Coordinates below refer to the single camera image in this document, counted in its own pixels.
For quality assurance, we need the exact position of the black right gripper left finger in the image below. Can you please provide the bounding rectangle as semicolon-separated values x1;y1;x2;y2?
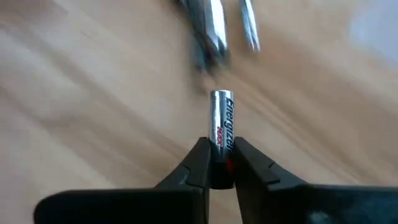
33;136;212;224

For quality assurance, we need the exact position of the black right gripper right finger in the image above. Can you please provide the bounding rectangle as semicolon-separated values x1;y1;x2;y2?
233;136;398;224

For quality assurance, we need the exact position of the silver Energizer AA battery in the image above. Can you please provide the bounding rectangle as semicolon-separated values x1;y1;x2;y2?
208;89;236;190

